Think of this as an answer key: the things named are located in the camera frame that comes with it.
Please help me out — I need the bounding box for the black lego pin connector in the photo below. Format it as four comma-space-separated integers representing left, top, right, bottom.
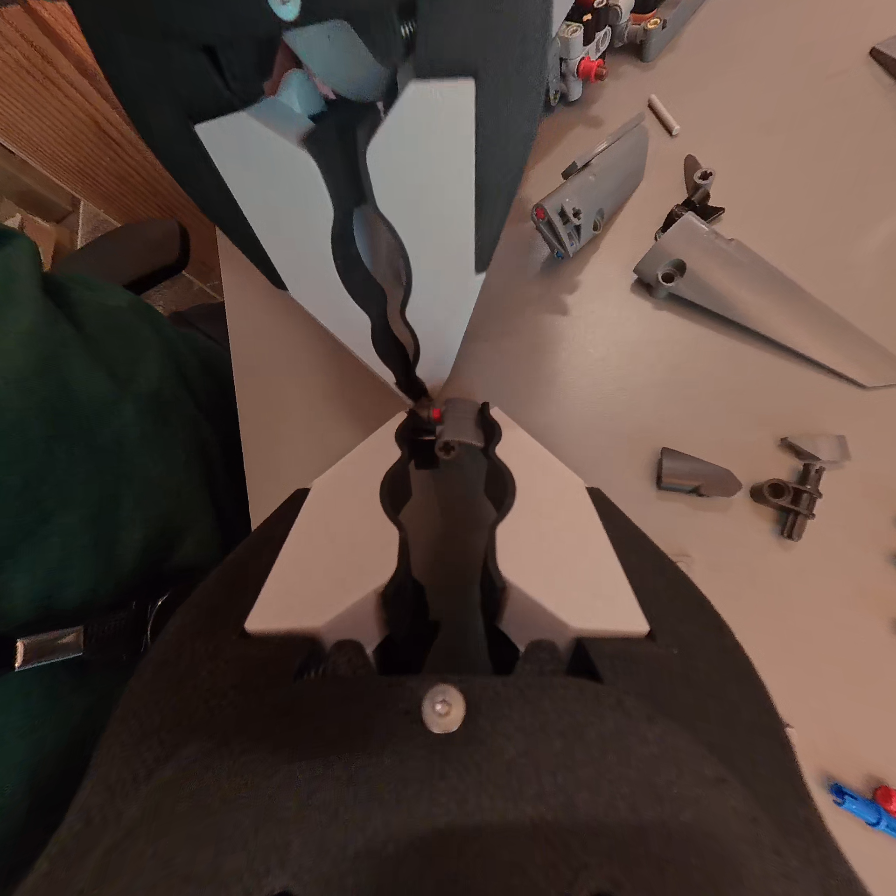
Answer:
749, 462, 824, 542

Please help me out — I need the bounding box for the grey lego panel assembly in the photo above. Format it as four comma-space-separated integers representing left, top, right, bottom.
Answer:
530, 112, 651, 261

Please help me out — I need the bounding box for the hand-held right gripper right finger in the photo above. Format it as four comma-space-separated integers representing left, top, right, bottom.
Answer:
479, 402, 650, 658

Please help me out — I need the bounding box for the large grey lego panel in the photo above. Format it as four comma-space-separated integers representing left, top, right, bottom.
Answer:
633, 211, 896, 388

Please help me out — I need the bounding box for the black lego propeller piece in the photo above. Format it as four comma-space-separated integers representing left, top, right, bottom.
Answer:
654, 154, 728, 240

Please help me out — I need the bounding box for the black strap with metal buckle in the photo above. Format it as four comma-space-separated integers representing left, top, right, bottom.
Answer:
0, 590, 177, 674

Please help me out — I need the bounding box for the dark grey curved lego piece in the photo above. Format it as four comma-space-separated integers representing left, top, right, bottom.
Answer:
656, 447, 743, 500

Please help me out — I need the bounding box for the multicoloured lego model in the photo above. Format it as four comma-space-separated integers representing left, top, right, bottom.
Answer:
546, 0, 709, 111

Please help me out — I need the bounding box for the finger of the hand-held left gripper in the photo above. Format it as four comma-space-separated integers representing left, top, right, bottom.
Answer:
363, 76, 479, 395
194, 104, 430, 409

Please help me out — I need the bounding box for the blue lego pin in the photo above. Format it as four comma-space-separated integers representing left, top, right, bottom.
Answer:
829, 780, 896, 839

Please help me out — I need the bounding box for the wooden cabinet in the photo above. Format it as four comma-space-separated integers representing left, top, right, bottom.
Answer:
0, 0, 226, 303

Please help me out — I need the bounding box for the black chair armrest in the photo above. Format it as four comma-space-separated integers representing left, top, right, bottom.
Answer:
55, 217, 191, 296

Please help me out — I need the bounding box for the dark grey lego axle connector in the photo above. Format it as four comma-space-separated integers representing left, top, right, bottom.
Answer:
434, 397, 492, 461

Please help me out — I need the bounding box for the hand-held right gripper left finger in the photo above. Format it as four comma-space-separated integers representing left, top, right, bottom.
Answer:
244, 407, 429, 659

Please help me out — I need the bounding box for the small light grey lego panel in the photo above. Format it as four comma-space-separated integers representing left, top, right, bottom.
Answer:
780, 433, 851, 465

